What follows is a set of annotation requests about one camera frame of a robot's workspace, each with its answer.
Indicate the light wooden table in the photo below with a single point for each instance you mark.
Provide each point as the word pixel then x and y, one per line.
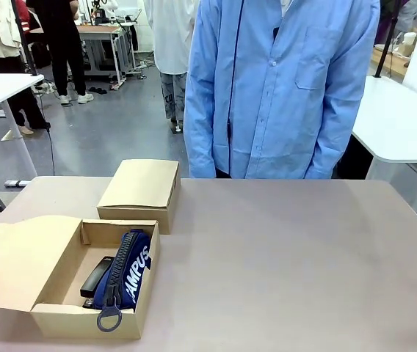
pixel 395 58

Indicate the navy zipper pencil case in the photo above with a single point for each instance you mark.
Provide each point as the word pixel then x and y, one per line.
pixel 135 267

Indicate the person in blue shirt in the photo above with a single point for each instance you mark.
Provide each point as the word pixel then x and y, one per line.
pixel 274 110

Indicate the grey power strip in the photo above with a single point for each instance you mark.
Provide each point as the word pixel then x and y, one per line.
pixel 15 183

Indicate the figure in white shirt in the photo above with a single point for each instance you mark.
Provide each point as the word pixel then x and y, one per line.
pixel 172 36

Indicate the white table with rounded corner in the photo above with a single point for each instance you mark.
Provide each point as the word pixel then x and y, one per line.
pixel 395 117

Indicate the person in black clothes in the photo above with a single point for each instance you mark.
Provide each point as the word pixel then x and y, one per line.
pixel 61 36

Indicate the black stand pole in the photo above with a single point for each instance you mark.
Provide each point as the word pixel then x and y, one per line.
pixel 386 40

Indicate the black tripod pole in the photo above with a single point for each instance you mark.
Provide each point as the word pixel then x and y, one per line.
pixel 25 36

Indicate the person in black trousers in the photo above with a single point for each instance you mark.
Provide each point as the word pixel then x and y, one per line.
pixel 28 110

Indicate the large cardboard box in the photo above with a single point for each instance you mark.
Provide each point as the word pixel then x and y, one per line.
pixel 17 256

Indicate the wooden top grey desk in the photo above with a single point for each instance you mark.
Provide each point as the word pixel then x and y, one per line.
pixel 102 38

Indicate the black stapler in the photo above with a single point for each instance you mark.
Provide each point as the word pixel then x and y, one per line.
pixel 94 278

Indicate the small cardboard box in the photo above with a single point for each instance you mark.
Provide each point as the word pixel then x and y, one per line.
pixel 142 187

